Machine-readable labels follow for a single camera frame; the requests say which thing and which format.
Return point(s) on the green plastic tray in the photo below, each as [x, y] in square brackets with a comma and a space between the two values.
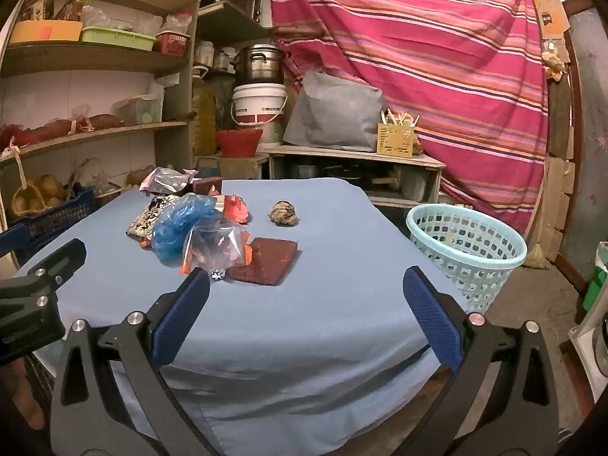
[116, 38]

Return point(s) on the white plastic bucket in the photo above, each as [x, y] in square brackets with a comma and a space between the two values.
[259, 102]

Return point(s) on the white lidded jar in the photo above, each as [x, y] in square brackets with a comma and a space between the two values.
[225, 58]
[205, 53]

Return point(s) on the cardboard box piece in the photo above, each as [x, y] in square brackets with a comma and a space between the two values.
[551, 9]

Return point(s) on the straw broom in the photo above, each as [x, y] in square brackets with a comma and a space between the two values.
[534, 257]

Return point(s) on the red plastic bowl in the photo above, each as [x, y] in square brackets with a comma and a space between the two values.
[240, 144]

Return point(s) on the grey plastic container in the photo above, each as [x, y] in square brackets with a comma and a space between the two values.
[414, 185]

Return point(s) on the dark red carton box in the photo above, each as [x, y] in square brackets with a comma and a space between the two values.
[208, 185]

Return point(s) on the colourful snack packets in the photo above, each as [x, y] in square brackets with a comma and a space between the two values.
[61, 7]

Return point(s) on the light blue plastic basket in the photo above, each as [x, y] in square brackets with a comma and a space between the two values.
[475, 260]

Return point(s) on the white plastic tub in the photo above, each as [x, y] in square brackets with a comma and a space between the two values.
[273, 135]

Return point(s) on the black white patterned packet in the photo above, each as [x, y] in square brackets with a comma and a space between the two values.
[142, 222]

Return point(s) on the yellow oil jug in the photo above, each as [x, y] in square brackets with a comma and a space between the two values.
[204, 114]

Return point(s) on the black pan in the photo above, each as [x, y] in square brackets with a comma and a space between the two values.
[342, 172]

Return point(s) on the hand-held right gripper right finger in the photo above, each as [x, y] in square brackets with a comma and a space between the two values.
[434, 313]

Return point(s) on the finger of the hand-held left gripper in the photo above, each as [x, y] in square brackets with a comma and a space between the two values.
[61, 259]

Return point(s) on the bundle of chopsticks and spoons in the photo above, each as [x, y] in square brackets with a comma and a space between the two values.
[394, 118]

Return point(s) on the steel cooking pot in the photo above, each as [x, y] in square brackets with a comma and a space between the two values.
[260, 66]

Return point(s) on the yellow utensil holder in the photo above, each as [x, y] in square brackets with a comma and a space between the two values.
[395, 142]

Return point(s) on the red foil wrapper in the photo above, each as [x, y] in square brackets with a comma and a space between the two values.
[235, 209]

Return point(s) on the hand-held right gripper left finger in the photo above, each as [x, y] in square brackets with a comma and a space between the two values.
[183, 313]

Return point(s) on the red net bag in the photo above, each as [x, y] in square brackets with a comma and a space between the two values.
[38, 133]

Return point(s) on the clear plastic container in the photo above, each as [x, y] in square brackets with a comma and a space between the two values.
[137, 109]

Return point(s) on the blue plastic crate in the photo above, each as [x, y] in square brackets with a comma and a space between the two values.
[61, 213]

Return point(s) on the person's left hand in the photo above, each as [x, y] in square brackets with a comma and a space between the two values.
[28, 399]

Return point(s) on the clear orange zip bag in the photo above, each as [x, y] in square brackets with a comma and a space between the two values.
[213, 247]

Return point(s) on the clear plastic bag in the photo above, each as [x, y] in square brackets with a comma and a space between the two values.
[109, 18]

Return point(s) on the green plastic container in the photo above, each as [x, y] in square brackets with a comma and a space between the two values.
[596, 280]

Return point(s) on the pink striped cloth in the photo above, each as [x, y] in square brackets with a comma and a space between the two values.
[427, 57]

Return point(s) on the paper ball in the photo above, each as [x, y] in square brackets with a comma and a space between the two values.
[283, 213]

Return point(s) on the cardboard sheets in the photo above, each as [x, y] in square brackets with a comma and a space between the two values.
[558, 199]

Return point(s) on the wooden shelf unit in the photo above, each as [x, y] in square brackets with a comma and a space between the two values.
[95, 52]

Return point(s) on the low wooden cabinet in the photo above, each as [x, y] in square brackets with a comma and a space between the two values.
[323, 154]

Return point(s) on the grey cloth bag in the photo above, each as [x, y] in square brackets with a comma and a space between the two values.
[332, 114]

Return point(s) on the small steel pot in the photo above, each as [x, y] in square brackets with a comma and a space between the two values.
[304, 172]

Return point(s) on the small red basket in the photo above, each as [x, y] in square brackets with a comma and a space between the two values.
[172, 43]

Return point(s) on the yellow woven basket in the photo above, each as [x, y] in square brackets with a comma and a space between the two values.
[19, 202]

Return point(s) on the sweet potato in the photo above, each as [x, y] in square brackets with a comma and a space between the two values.
[102, 121]

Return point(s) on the blue plastic bag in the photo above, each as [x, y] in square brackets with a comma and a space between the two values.
[175, 228]

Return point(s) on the light blue tablecloth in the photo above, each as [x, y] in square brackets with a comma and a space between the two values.
[308, 332]

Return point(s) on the grey shelf rack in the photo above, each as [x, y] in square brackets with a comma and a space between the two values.
[223, 21]

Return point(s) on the silver pink foil packet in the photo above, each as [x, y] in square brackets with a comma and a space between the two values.
[166, 181]

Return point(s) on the yellow flat box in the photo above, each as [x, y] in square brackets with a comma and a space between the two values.
[42, 31]

